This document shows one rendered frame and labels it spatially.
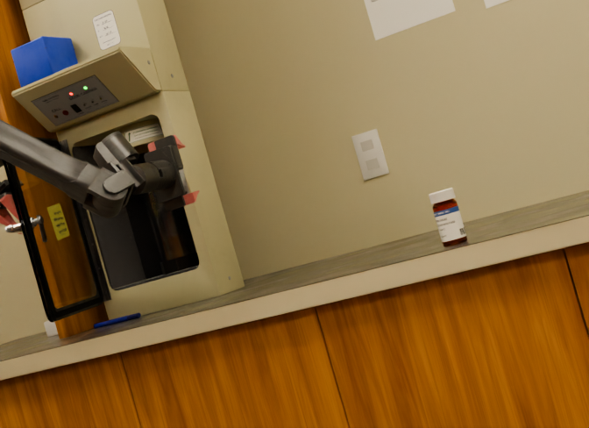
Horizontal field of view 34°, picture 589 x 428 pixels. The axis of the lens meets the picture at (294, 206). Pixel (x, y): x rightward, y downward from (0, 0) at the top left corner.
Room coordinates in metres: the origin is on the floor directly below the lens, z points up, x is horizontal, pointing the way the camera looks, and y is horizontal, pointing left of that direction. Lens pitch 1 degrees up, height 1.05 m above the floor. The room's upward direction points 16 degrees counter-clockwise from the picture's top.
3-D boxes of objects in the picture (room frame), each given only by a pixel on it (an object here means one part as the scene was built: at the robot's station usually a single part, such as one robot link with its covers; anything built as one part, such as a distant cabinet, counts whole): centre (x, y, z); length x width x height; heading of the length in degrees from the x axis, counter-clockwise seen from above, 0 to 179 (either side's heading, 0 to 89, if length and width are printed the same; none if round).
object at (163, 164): (1.86, 0.24, 1.21); 0.07 x 0.07 x 0.10; 64
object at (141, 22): (2.28, 0.30, 1.32); 0.32 x 0.25 x 0.77; 63
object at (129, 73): (2.12, 0.38, 1.46); 0.32 x 0.11 x 0.10; 63
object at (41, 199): (2.08, 0.52, 1.19); 0.30 x 0.01 x 0.40; 171
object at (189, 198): (1.93, 0.21, 1.18); 0.09 x 0.07 x 0.07; 154
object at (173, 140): (1.93, 0.21, 1.25); 0.09 x 0.07 x 0.07; 154
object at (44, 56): (2.16, 0.45, 1.55); 0.10 x 0.10 x 0.09; 63
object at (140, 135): (2.25, 0.29, 1.34); 0.18 x 0.18 x 0.05
